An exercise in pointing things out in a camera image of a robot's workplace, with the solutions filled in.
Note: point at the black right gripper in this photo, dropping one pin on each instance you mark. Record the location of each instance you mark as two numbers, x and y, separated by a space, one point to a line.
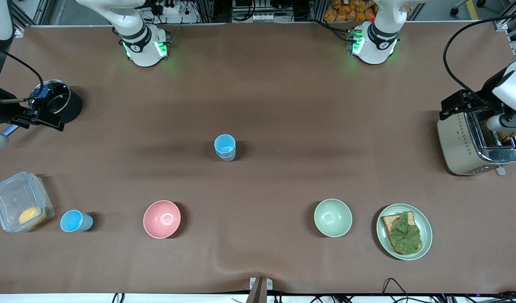
0 112

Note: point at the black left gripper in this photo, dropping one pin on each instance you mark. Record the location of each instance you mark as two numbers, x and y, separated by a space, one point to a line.
490 93

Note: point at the light blue plastic cup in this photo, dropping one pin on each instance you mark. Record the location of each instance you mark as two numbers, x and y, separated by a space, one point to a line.
227 158
225 143
70 221

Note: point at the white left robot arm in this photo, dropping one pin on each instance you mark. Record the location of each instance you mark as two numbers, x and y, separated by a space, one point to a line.
378 46

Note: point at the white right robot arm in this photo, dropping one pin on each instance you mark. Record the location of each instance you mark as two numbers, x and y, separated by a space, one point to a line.
142 50

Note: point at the beige and chrome toaster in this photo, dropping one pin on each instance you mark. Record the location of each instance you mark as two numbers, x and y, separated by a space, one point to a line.
455 143

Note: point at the brown bread slice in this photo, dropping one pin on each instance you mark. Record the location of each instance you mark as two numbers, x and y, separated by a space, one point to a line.
506 135

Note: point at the clear plastic food container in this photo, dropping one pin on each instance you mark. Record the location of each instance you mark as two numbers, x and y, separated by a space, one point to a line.
13 198

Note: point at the orange round food piece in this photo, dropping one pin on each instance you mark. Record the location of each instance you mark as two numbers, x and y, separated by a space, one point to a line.
31 216

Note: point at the black chair base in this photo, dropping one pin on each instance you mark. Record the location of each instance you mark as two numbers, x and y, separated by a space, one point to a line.
481 3

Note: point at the pale green plate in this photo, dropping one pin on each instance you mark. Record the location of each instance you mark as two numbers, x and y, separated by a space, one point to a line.
426 231

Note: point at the toast slice under lettuce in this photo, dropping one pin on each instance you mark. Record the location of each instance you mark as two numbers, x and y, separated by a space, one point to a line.
386 221

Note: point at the green lettuce leaf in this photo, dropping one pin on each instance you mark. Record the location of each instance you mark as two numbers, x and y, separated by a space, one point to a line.
403 235

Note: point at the bag of orange buns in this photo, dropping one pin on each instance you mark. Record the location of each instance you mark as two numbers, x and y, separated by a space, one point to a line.
350 10

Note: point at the pink bowl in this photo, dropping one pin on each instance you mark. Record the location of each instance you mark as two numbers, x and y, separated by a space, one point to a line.
161 219

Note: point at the pale green bowl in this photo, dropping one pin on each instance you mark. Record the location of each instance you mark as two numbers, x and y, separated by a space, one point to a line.
332 217

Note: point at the white power strip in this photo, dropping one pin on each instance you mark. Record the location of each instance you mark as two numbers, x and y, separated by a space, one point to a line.
173 9
264 17

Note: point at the brown table mat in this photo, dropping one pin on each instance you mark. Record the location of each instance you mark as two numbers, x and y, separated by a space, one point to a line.
258 105

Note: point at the metal table clamp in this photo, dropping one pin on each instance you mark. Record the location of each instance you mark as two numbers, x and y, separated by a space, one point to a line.
254 283

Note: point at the aluminium frame profile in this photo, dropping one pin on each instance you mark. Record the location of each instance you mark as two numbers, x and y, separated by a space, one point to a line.
503 24
42 10

